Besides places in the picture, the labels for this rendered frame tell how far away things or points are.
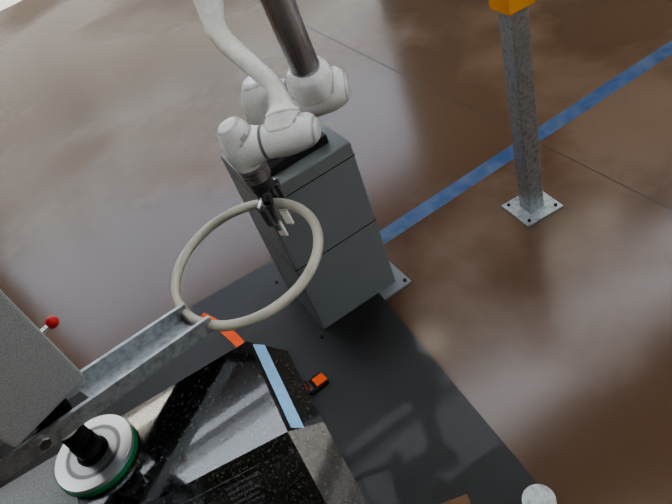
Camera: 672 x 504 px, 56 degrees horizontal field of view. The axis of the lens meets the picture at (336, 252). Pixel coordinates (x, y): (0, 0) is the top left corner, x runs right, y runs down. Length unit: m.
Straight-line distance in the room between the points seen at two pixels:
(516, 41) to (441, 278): 1.04
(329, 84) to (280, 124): 0.51
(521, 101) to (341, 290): 1.07
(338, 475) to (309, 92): 1.26
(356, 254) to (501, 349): 0.70
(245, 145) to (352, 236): 0.92
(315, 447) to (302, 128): 0.84
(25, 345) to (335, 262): 1.49
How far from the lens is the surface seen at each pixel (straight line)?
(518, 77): 2.64
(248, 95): 2.31
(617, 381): 2.51
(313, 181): 2.37
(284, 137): 1.78
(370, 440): 2.45
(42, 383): 1.49
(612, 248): 2.92
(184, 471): 1.66
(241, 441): 1.62
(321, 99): 2.27
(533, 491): 2.15
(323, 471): 1.64
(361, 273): 2.74
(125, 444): 1.76
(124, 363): 1.78
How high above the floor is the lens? 2.10
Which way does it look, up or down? 42 degrees down
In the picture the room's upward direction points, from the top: 22 degrees counter-clockwise
